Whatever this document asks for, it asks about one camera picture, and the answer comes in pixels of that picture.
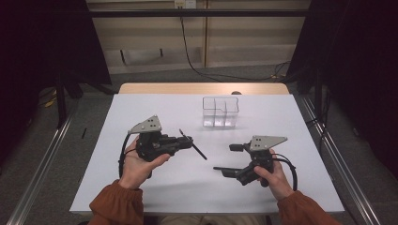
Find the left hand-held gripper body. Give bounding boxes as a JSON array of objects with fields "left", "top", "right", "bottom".
[{"left": 128, "top": 114, "right": 179, "bottom": 163}]

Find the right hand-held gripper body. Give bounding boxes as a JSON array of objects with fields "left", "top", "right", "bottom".
[{"left": 236, "top": 134, "right": 289, "bottom": 188}]

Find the black pen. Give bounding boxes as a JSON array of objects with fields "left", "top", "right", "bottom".
[{"left": 178, "top": 127, "right": 208, "bottom": 161}]

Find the clear plastic organizer box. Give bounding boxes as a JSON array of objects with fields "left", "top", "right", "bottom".
[{"left": 202, "top": 96, "right": 240, "bottom": 128}]

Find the person's left hand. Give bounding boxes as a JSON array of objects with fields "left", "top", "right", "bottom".
[{"left": 117, "top": 135, "right": 172, "bottom": 190}]

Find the person's right hand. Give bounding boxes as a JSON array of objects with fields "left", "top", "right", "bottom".
[{"left": 253, "top": 148, "right": 297, "bottom": 202}]

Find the white table sheet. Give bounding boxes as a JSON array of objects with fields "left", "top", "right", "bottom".
[{"left": 69, "top": 93, "right": 345, "bottom": 215}]

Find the wooden table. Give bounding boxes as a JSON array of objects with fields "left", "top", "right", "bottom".
[{"left": 117, "top": 82, "right": 290, "bottom": 96}]

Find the black metal stand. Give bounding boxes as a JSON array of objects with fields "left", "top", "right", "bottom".
[{"left": 55, "top": 71, "right": 69, "bottom": 129}]

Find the yellow floor item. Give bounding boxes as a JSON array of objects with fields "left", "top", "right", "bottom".
[{"left": 43, "top": 97, "right": 58, "bottom": 109}]

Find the dark curtain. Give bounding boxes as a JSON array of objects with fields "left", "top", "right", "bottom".
[
  {"left": 285, "top": 0, "right": 398, "bottom": 179},
  {"left": 0, "top": 0, "right": 112, "bottom": 167}
]

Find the black horizontal bar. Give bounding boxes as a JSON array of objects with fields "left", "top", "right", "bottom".
[{"left": 53, "top": 8, "right": 311, "bottom": 19}]

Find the right hand-held gripper cable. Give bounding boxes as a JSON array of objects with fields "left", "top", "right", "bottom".
[{"left": 271, "top": 153, "right": 299, "bottom": 192}]

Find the metal floor rail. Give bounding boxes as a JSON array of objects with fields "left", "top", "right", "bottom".
[
  {"left": 301, "top": 96, "right": 382, "bottom": 225},
  {"left": 6, "top": 97, "right": 79, "bottom": 225}
]

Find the black wall cable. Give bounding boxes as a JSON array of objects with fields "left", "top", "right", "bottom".
[{"left": 178, "top": 15, "right": 292, "bottom": 83}]

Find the white wall socket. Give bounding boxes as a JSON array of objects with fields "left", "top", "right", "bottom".
[{"left": 174, "top": 0, "right": 197, "bottom": 9}]

